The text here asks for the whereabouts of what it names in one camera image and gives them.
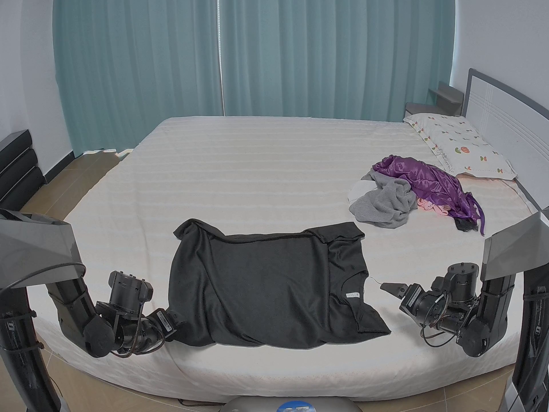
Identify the black chest of drawers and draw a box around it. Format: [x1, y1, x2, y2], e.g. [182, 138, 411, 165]
[0, 129, 47, 211]

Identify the bed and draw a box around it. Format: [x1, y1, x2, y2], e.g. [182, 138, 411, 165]
[32, 68, 549, 402]

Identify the black T-shirt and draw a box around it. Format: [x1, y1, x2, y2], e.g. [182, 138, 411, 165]
[168, 218, 392, 350]

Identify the white garment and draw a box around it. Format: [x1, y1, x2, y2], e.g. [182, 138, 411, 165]
[347, 181, 378, 207]

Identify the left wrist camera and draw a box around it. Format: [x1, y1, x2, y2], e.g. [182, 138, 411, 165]
[136, 278, 155, 304]

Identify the pink garment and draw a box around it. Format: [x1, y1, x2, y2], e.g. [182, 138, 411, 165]
[416, 198, 451, 216]

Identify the purple garment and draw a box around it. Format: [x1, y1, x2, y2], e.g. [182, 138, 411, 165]
[371, 155, 487, 237]

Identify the white printed pillow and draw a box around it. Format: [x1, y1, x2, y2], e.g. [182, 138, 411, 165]
[403, 113, 517, 182]

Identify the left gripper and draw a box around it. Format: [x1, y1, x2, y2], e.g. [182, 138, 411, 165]
[144, 307, 188, 344]

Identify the blue-green curtain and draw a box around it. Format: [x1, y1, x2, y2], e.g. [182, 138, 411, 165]
[52, 0, 224, 158]
[219, 0, 456, 122]

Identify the grey garment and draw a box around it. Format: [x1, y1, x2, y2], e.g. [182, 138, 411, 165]
[348, 179, 417, 229]

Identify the grey bedside table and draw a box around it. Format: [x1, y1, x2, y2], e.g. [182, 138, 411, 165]
[405, 81, 464, 121]

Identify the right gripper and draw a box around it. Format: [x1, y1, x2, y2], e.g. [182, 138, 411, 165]
[380, 282, 435, 322]

